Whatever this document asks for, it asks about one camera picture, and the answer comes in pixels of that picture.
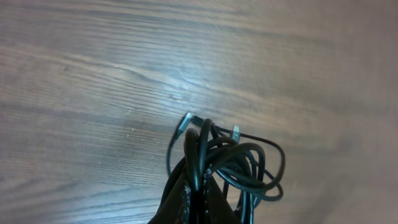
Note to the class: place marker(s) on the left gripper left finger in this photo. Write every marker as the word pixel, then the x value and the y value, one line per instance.
pixel 176 199

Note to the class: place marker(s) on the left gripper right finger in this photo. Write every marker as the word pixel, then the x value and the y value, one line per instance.
pixel 217 209

